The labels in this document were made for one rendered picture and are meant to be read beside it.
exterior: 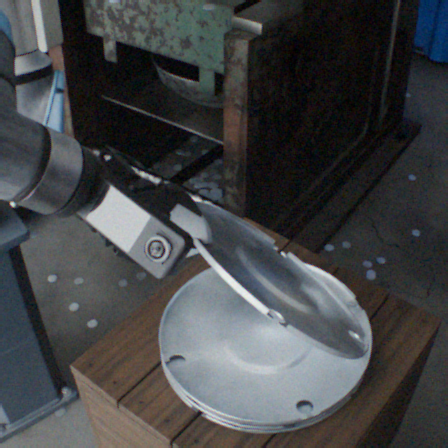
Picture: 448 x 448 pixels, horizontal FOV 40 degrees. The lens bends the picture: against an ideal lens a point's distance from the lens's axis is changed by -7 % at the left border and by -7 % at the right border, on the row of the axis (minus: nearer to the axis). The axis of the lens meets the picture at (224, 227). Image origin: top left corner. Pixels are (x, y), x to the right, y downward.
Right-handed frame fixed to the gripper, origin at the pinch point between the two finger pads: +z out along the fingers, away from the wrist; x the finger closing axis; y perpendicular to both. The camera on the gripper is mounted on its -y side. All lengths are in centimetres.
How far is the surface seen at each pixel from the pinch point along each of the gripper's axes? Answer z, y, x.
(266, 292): 5.5, -6.6, 0.1
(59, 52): 15, 78, 0
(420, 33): 143, 97, -76
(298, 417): 15.8, -15.6, 10.9
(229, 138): 30.1, 35.3, -7.7
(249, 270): 5.8, -2.7, -0.2
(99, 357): 6.7, 8.5, 24.3
